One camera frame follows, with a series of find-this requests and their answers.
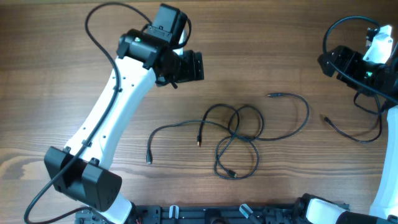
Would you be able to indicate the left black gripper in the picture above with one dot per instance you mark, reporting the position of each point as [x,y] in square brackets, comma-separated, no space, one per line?
[193,66]

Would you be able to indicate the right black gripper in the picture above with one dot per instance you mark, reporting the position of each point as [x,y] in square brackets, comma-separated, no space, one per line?
[352,59]

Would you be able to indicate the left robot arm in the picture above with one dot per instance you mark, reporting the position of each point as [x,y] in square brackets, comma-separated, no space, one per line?
[152,56]

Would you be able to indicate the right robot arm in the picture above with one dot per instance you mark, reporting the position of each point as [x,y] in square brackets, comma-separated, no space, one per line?
[318,160]

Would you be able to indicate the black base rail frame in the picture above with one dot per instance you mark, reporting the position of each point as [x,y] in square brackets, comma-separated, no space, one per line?
[274,213]

